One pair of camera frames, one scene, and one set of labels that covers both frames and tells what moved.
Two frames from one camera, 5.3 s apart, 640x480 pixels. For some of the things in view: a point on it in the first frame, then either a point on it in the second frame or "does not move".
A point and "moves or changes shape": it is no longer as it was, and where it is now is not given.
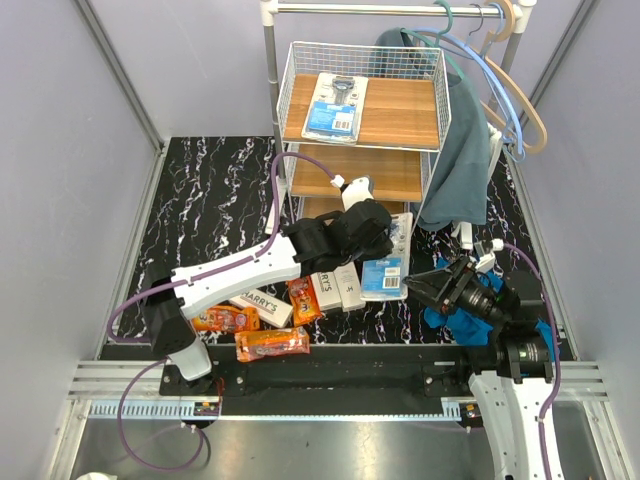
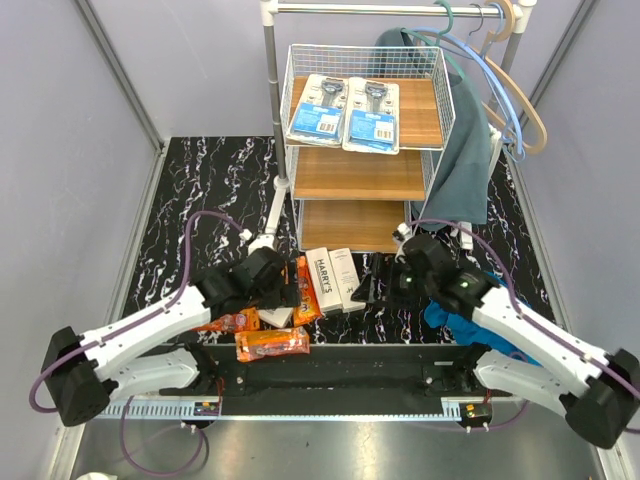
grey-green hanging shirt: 455,191 does not move
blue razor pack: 336,108 moves or changes shape
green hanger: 437,39 does not move
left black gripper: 383,248 → 285,295
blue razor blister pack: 387,279 moves or changes shape
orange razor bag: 304,300 does not move
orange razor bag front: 251,344 does not move
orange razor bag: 230,318 does not move
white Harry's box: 269,310 does not move
